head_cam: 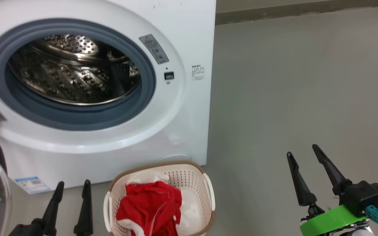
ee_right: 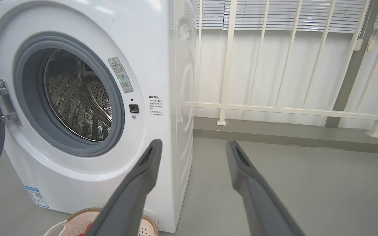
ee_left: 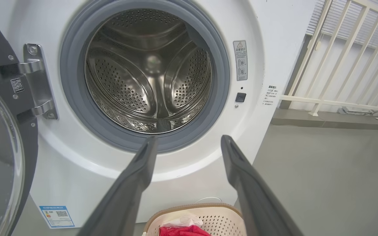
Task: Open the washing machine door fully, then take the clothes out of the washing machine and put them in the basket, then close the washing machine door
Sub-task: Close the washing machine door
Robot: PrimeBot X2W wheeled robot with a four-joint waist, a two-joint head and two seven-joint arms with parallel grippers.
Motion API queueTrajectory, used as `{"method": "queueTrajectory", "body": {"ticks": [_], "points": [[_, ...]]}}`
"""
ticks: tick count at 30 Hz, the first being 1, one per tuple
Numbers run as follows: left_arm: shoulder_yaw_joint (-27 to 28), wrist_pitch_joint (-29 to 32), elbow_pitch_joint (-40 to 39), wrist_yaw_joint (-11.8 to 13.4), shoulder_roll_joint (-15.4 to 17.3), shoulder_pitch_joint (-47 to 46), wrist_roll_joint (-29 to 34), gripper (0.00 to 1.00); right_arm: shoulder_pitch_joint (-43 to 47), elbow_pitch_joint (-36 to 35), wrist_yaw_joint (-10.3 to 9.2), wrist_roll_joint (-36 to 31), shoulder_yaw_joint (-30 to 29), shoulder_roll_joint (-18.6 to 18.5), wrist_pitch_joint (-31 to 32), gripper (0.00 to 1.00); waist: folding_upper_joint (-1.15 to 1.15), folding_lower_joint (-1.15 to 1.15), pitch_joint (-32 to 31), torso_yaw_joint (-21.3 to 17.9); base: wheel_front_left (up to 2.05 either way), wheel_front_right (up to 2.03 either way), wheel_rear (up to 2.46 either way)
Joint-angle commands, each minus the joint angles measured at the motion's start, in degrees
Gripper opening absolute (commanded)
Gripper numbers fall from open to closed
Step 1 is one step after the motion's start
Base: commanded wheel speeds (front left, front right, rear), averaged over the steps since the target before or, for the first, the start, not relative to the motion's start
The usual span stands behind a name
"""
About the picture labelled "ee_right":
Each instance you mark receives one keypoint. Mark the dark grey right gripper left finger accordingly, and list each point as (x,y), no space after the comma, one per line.
(129,196)

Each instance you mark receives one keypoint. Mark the white window blinds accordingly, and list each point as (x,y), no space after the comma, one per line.
(274,13)

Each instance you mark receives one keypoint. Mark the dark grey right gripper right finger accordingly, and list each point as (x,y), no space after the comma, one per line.
(261,203)

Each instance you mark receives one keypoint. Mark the grey warning sticker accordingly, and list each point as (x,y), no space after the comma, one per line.
(120,74)

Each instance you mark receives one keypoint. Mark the round white filter cover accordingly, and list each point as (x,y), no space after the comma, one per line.
(152,215)

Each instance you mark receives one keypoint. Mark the cream basket with brown rim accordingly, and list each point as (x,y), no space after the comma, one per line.
(77,219)

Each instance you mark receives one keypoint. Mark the printed text notice sticker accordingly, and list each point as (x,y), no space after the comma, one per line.
(156,105)

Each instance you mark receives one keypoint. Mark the metal door hinge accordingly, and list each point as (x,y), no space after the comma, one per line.
(7,101)

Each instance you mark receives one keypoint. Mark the white front-load washing machine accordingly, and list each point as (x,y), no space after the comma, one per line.
(143,49)

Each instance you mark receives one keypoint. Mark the red cloth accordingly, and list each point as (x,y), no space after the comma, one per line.
(85,230)

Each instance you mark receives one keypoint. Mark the cream metal railing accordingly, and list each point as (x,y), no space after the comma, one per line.
(228,65)

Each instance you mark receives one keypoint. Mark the blue energy label sticker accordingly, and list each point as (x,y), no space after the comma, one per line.
(37,197)

